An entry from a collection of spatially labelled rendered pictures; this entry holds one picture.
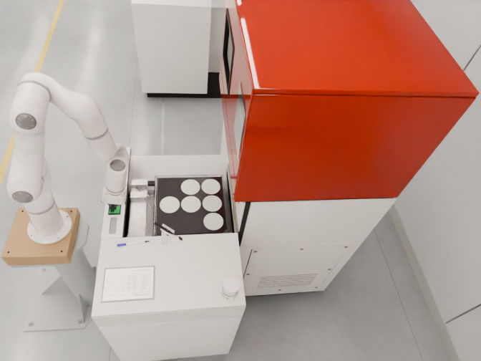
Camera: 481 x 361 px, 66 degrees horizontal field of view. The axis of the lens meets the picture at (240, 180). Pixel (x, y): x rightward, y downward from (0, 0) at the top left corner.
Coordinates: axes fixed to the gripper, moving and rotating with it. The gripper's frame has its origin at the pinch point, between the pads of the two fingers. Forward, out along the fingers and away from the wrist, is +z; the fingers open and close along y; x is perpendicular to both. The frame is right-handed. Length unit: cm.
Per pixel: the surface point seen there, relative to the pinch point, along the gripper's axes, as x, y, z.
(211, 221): 5.0, -47.2, -1.4
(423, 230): -17, -217, 25
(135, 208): -5.4, -10.9, 8.4
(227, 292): 47, -47, -17
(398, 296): 21, -202, 57
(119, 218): 4.7, -3.6, 1.8
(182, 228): 8.4, -33.0, 1.6
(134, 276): 34.2, -11.9, -0.8
